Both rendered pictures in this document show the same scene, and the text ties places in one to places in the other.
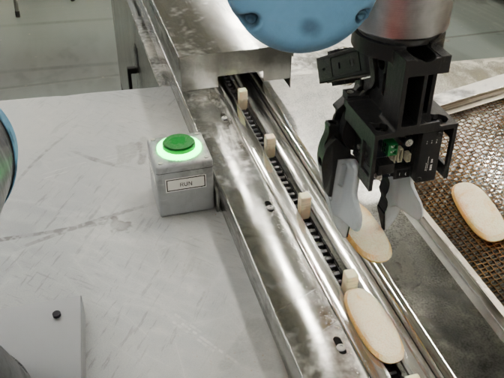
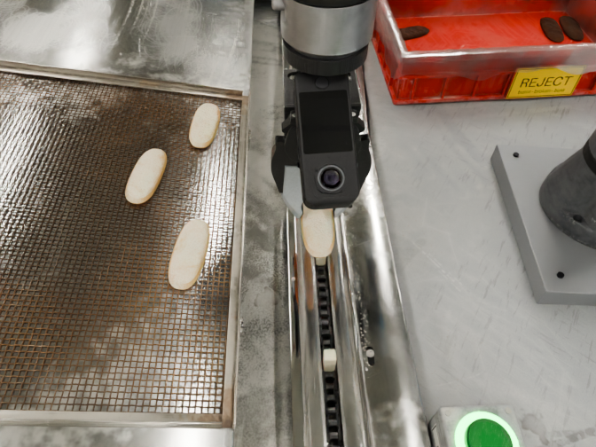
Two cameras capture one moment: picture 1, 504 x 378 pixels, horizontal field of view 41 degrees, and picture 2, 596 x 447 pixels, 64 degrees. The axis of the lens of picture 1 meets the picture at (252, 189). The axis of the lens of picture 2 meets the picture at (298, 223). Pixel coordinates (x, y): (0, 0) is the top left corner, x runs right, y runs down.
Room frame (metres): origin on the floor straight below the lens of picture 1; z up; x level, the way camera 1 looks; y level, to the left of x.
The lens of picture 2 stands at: (0.86, -0.04, 1.35)
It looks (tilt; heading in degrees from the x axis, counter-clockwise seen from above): 51 degrees down; 194
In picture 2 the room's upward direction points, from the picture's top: straight up
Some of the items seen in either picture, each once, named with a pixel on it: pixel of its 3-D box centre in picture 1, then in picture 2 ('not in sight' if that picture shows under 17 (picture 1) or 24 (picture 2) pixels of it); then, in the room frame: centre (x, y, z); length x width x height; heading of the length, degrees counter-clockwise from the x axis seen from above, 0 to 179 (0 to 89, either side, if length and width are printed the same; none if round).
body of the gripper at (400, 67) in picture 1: (393, 101); (321, 93); (0.49, -0.11, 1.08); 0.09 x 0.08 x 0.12; 16
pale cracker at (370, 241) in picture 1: (361, 226); (317, 220); (0.52, -0.11, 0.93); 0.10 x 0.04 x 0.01; 16
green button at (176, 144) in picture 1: (178, 146); (487, 443); (0.71, 0.09, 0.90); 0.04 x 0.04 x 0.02
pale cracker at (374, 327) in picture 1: (373, 321); not in sight; (0.46, -0.12, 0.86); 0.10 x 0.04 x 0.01; 16
